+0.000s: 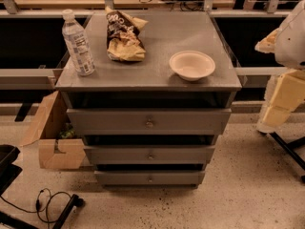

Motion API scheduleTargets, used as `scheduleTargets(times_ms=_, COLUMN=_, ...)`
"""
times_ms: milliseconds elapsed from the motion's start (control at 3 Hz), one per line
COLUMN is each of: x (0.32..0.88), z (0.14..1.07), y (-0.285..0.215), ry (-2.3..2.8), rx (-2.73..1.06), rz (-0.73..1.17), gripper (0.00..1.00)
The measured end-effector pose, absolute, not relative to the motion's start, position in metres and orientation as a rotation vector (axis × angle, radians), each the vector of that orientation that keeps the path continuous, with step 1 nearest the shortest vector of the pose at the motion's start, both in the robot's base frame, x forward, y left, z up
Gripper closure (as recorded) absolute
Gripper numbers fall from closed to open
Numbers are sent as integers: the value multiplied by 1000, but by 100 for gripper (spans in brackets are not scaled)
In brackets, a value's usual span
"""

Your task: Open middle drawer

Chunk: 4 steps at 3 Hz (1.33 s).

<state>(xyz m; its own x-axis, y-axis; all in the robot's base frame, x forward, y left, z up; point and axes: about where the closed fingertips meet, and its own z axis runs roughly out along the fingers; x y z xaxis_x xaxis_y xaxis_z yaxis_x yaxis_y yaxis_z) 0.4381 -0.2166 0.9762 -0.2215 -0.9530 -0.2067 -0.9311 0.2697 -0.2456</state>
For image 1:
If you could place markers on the grey top drawer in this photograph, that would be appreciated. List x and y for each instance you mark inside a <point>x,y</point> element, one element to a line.
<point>149,121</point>

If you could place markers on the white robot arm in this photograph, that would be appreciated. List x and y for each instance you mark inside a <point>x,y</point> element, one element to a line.
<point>284,92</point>

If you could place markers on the grey drawer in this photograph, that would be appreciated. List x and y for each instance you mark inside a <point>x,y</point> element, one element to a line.
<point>149,121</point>
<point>149,154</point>
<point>149,178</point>

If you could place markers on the clear plastic water bottle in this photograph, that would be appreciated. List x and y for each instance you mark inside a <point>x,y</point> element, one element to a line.
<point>77,43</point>

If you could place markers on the black bin left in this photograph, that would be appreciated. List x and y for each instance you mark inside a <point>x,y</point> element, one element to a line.
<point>8,171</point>

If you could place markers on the black stand base left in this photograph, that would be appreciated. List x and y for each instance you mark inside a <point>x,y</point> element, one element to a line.
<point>43,215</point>

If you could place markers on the yellow black chip bag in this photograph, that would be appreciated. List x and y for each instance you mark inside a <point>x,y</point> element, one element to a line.
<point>123,43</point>

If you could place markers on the brown cardboard box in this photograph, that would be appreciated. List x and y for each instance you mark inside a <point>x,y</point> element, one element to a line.
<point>54,152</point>

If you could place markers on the white paper bowl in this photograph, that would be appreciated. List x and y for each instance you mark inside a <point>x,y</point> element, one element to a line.
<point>192,65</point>

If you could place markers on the grey bottom drawer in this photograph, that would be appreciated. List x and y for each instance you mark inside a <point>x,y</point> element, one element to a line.
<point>149,178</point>

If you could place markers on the grey drawer cabinet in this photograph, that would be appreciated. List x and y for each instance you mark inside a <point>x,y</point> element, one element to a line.
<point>151,84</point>

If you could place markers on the black stand leg right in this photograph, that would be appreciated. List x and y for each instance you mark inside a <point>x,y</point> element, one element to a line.
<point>290,147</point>

